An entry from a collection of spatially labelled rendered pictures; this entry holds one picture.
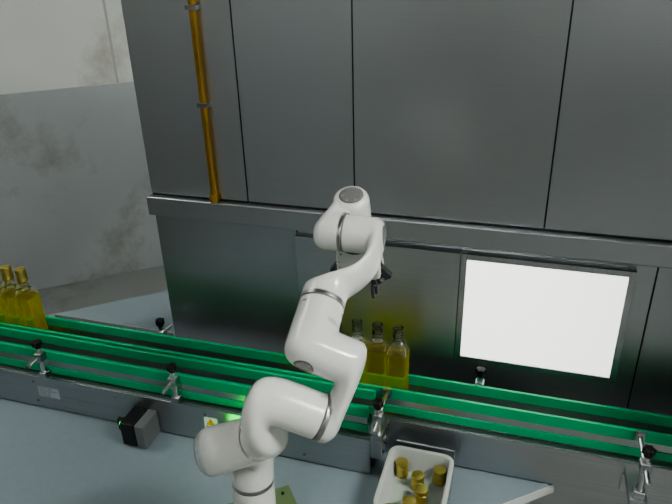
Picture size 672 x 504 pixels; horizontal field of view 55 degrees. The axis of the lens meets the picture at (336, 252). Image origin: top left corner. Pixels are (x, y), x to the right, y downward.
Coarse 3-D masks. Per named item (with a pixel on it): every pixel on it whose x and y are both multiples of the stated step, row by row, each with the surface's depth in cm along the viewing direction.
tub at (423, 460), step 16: (400, 448) 173; (416, 464) 173; (432, 464) 171; (448, 464) 168; (384, 480) 163; (400, 480) 172; (432, 480) 171; (448, 480) 162; (384, 496) 163; (400, 496) 167; (432, 496) 166
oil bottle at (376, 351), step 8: (368, 344) 174; (376, 344) 173; (384, 344) 174; (368, 352) 174; (376, 352) 173; (384, 352) 173; (368, 360) 175; (376, 360) 175; (384, 360) 174; (368, 368) 176; (376, 368) 176; (384, 368) 175; (368, 376) 178; (376, 376) 177; (384, 376) 176; (376, 384) 178; (384, 384) 178
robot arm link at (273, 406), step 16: (256, 384) 111; (272, 384) 111; (288, 384) 112; (256, 400) 110; (272, 400) 110; (288, 400) 110; (304, 400) 111; (320, 400) 112; (256, 416) 110; (272, 416) 110; (288, 416) 110; (304, 416) 110; (320, 416) 111; (256, 432) 111; (272, 432) 115; (304, 432) 112; (256, 448) 113; (272, 448) 115
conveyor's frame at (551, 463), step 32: (0, 384) 207; (32, 384) 202; (64, 384) 197; (96, 384) 195; (96, 416) 200; (160, 416) 191; (192, 416) 187; (224, 416) 183; (288, 448) 181; (320, 448) 177; (352, 448) 174; (448, 448) 176; (480, 448) 173; (512, 448) 170; (544, 448) 167; (576, 448) 165; (544, 480) 171; (576, 480) 168; (608, 480) 165
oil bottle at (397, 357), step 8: (392, 344) 173; (392, 352) 172; (400, 352) 171; (408, 352) 174; (392, 360) 173; (400, 360) 172; (408, 360) 176; (392, 368) 174; (400, 368) 173; (408, 368) 177; (392, 376) 175; (400, 376) 174; (408, 376) 179; (392, 384) 176; (400, 384) 175; (408, 384) 180
